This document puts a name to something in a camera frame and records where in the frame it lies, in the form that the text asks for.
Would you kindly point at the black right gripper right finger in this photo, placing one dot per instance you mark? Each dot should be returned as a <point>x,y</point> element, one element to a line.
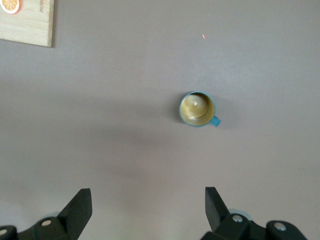
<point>225,227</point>

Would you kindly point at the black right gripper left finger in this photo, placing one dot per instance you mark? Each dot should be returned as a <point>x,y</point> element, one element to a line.
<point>72,220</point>

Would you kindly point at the teal mug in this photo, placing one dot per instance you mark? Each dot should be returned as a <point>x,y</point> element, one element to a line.
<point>197,110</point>

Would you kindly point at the bamboo cutting board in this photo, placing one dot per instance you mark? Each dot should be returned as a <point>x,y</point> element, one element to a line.
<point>32,27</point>

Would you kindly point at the orange slice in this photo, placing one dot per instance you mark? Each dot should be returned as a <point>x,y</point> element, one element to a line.
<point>10,6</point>

